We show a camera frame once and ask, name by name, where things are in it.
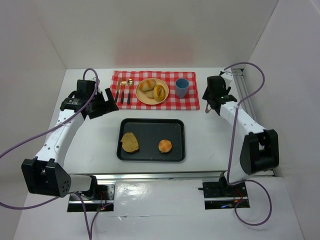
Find aluminium side rail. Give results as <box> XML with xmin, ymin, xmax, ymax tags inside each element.
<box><xmin>231</xmin><ymin>68</ymin><xmax>276</xmax><ymax>178</ymax></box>

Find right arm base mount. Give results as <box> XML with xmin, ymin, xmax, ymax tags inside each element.
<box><xmin>198</xmin><ymin>177</ymin><xmax>250</xmax><ymax>210</ymax></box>

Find flat brown bread slice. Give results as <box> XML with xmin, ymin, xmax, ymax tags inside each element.
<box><xmin>120</xmin><ymin>132</ymin><xmax>139</xmax><ymax>153</ymax></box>

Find red checkered cloth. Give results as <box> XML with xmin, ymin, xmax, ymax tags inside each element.
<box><xmin>110</xmin><ymin>70</ymin><xmax>200</xmax><ymax>111</ymax></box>

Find blue cup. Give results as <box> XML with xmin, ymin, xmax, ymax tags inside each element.
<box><xmin>175</xmin><ymin>78</ymin><xmax>189</xmax><ymax>98</ymax></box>

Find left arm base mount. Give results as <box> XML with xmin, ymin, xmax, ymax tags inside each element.
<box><xmin>67</xmin><ymin>182</ymin><xmax>116</xmax><ymax>213</ymax></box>

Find small round muffin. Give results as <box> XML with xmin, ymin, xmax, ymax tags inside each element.
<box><xmin>145</xmin><ymin>89</ymin><xmax>154</xmax><ymax>99</ymax></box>

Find small round bun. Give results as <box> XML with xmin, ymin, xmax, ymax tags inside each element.
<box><xmin>158</xmin><ymin>139</ymin><xmax>172</xmax><ymax>153</ymax></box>

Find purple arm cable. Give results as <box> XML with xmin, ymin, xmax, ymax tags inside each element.
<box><xmin>0</xmin><ymin>68</ymin><xmax>111</xmax><ymax>240</ymax></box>
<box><xmin>223</xmin><ymin>62</ymin><xmax>273</xmax><ymax>227</ymax></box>

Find gold fork black handle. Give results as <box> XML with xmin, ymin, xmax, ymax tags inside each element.
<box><xmin>120</xmin><ymin>78</ymin><xmax>127</xmax><ymax>104</ymax></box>

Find orange ring donut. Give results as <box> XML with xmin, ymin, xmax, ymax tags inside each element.
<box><xmin>153</xmin><ymin>84</ymin><xmax>166</xmax><ymax>102</ymax></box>

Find gold spoon black handle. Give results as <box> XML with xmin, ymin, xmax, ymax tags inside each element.
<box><xmin>127</xmin><ymin>78</ymin><xmax>134</xmax><ymax>105</ymax></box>

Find beige round plate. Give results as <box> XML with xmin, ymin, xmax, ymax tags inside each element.
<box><xmin>135</xmin><ymin>78</ymin><xmax>170</xmax><ymax>105</ymax></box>

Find gold knife black handle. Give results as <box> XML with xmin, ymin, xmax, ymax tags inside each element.
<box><xmin>114</xmin><ymin>78</ymin><xmax>122</xmax><ymax>102</ymax></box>

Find metal tongs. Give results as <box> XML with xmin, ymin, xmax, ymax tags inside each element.
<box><xmin>205</xmin><ymin>100</ymin><xmax>212</xmax><ymax>114</ymax></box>

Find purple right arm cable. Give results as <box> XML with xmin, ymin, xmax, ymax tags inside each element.
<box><xmin>223</xmin><ymin>62</ymin><xmax>273</xmax><ymax>227</ymax></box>

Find aluminium front rail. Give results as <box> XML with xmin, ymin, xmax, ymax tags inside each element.
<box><xmin>94</xmin><ymin>171</ymin><xmax>223</xmax><ymax>181</ymax></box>

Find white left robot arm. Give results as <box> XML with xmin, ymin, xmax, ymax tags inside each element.
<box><xmin>21</xmin><ymin>79</ymin><xmax>119</xmax><ymax>198</ymax></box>

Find large striped bread roll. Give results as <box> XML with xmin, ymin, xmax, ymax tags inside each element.
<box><xmin>138</xmin><ymin>78</ymin><xmax>157</xmax><ymax>92</ymax></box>

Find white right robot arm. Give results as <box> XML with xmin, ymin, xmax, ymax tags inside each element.
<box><xmin>202</xmin><ymin>75</ymin><xmax>279</xmax><ymax>196</ymax></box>

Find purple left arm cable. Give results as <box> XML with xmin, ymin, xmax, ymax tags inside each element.
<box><xmin>0</xmin><ymin>68</ymin><xmax>111</xmax><ymax>240</ymax></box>

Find black baking tray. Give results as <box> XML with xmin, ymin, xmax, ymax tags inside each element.
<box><xmin>116</xmin><ymin>118</ymin><xmax>186</xmax><ymax>163</ymax></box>

